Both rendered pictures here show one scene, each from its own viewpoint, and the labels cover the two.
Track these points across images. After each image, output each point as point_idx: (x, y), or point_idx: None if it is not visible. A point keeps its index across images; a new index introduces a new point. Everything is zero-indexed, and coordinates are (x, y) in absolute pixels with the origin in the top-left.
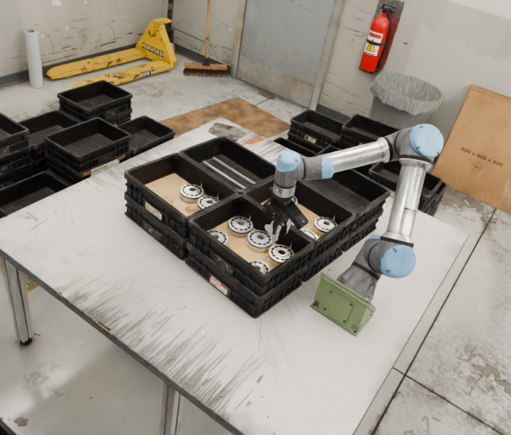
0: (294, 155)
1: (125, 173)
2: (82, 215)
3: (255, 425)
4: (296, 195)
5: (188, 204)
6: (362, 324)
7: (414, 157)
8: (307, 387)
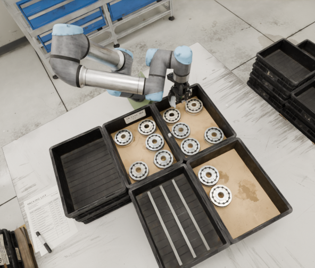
0: (179, 49)
1: (291, 207)
2: (313, 226)
3: (213, 63)
4: (126, 175)
5: (224, 184)
6: None
7: (85, 35)
8: None
